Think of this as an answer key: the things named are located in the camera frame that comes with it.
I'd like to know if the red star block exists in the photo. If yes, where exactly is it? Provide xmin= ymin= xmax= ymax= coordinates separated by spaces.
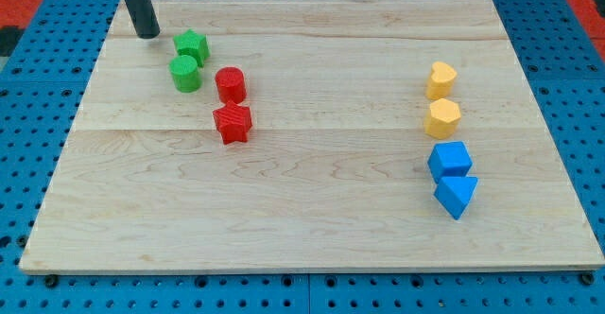
xmin=213 ymin=101 xmax=252 ymax=145

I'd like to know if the red cylinder block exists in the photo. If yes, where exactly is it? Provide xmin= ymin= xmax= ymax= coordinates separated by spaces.
xmin=215 ymin=66 xmax=247 ymax=104

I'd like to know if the blue triangle block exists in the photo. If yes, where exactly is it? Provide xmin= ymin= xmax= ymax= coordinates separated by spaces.
xmin=434 ymin=176 xmax=478 ymax=220

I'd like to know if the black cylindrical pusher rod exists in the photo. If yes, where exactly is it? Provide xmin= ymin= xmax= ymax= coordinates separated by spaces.
xmin=124 ymin=0 xmax=161 ymax=39

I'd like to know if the yellow hexagon block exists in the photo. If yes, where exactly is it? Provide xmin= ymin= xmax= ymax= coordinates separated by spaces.
xmin=423 ymin=98 xmax=461 ymax=139

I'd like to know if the green star block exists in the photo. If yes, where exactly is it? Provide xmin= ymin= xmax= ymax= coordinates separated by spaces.
xmin=173 ymin=29 xmax=210 ymax=67

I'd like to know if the light wooden board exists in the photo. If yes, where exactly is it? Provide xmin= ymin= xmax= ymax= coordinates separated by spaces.
xmin=19 ymin=0 xmax=604 ymax=275

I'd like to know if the green cylinder block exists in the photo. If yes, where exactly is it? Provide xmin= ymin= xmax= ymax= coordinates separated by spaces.
xmin=169 ymin=55 xmax=201 ymax=93

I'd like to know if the blue cube block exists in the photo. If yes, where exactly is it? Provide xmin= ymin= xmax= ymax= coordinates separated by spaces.
xmin=427 ymin=141 xmax=473 ymax=183

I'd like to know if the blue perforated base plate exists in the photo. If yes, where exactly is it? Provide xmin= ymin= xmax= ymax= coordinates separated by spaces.
xmin=1 ymin=0 xmax=604 ymax=313

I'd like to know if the yellow heart block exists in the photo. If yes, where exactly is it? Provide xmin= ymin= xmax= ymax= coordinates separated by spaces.
xmin=425 ymin=61 xmax=458 ymax=100

